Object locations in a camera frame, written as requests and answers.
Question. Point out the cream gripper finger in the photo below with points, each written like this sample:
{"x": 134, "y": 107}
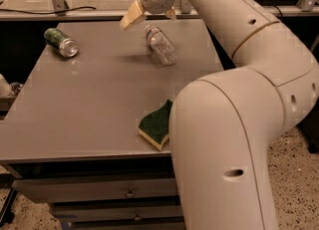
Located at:
{"x": 134, "y": 15}
{"x": 171, "y": 13}

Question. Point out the clear plastic water bottle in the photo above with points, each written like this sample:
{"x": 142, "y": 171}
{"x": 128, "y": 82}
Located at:
{"x": 160, "y": 43}

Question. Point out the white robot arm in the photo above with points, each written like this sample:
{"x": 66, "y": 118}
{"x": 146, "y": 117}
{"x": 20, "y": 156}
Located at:
{"x": 221, "y": 125}

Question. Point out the green soda can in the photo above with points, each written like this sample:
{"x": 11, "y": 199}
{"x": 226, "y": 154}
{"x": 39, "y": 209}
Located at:
{"x": 64, "y": 44}

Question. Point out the green and yellow sponge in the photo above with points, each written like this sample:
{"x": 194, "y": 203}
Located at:
{"x": 154, "y": 126}

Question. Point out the grey drawer cabinet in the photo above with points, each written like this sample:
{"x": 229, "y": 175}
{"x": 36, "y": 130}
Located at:
{"x": 71, "y": 138}

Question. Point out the white object at left edge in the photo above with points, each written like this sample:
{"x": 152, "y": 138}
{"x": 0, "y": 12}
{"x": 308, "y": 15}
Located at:
{"x": 5, "y": 88}

